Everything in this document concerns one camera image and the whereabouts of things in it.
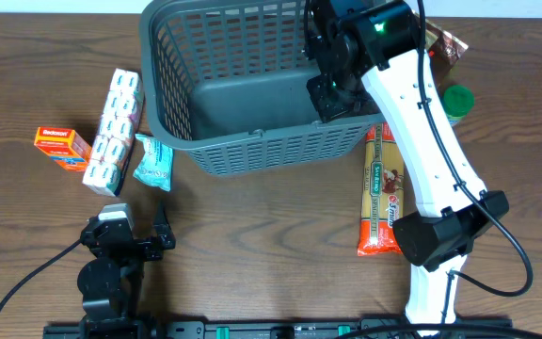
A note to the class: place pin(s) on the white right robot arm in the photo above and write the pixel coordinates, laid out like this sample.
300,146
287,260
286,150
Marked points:
453,205

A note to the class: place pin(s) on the orange Redoxon box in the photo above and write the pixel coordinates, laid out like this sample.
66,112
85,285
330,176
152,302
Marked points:
64,146

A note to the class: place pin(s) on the green wet wipes packet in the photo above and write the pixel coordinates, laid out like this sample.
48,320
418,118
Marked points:
155,167

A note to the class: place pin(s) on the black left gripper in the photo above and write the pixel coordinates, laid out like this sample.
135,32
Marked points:
153,249

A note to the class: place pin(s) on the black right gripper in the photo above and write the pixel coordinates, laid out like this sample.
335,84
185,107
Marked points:
329,101

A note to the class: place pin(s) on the Kleenex tissue multipack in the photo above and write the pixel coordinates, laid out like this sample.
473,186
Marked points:
114,140

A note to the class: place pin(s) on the grey plastic basket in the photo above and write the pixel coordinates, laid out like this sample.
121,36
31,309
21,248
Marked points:
226,82

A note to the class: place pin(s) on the green lid jar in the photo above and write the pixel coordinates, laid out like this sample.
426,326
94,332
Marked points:
457,102

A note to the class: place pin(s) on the brown gold snack bag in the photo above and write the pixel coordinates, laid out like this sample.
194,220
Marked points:
444,50

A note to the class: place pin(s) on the San Remo spaghetti packet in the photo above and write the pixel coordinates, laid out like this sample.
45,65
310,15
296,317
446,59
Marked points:
383,192

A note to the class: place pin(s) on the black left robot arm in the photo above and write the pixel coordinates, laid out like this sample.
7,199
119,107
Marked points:
111,283

